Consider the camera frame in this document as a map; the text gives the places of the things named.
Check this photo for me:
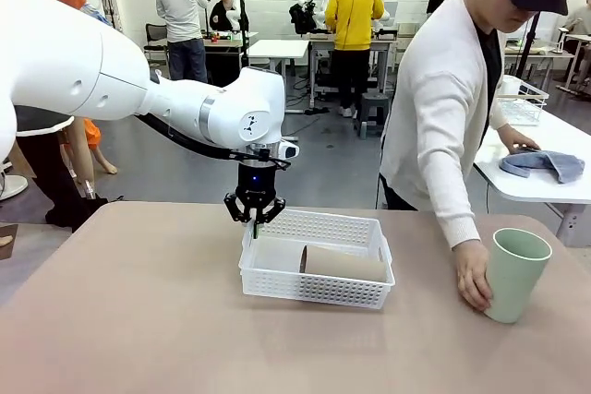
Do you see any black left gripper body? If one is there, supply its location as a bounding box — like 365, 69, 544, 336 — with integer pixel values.
235, 160, 278, 219

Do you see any white perforated plastic basket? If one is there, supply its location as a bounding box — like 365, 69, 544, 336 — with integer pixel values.
238, 208, 397, 311

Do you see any brown plastic cup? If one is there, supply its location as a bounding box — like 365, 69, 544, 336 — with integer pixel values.
298, 245, 388, 283

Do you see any pale green plastic cup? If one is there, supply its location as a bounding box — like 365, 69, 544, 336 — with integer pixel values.
483, 227, 553, 325

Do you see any blue towel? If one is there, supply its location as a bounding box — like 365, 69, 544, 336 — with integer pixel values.
499, 148, 586, 185

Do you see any person's left forearm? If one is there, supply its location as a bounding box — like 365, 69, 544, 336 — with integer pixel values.
488, 102, 512, 132

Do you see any person's right forearm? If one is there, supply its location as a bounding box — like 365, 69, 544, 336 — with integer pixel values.
431, 149, 484, 250

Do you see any person's right hand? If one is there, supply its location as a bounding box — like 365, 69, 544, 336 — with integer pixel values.
455, 241, 494, 313

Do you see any person's left hand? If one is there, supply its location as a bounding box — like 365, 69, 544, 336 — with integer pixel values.
497, 124, 541, 155

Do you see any white background desk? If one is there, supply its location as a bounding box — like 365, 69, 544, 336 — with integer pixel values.
247, 38, 310, 113

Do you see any grey plastic stool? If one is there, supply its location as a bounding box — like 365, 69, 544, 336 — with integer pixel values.
358, 91, 392, 139

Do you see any wood-top background desk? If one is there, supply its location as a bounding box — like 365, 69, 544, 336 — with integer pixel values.
145, 31, 259, 86

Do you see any seated person in black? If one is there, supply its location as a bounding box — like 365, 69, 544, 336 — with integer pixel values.
209, 0, 250, 34

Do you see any black office chair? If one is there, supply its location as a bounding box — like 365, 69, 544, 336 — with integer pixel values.
143, 23, 170, 67

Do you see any person in white cardigan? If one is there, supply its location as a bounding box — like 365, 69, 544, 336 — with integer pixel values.
378, 0, 572, 250

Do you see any man in white shirt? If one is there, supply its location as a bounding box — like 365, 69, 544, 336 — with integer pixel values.
155, 0, 210, 84

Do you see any person in green puffer jacket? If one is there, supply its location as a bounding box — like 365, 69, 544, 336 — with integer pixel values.
0, 0, 112, 233

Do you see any person in yellow hoodie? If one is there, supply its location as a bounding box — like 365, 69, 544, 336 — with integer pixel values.
324, 0, 386, 119

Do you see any white round fan base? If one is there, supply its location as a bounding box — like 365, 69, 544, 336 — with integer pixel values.
0, 174, 30, 202

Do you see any brown wooden board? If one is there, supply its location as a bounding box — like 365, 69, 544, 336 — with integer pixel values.
0, 223, 19, 260

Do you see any white side table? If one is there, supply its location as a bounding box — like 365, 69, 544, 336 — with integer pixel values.
473, 75, 591, 248

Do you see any black tripod stand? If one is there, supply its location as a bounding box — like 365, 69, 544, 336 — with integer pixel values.
514, 10, 544, 81

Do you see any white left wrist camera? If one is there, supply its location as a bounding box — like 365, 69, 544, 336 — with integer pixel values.
275, 137, 300, 161

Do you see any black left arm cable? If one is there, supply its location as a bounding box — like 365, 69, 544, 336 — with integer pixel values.
135, 113, 246, 162

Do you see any white wire rack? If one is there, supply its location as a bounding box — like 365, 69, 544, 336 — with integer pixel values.
497, 80, 550, 127

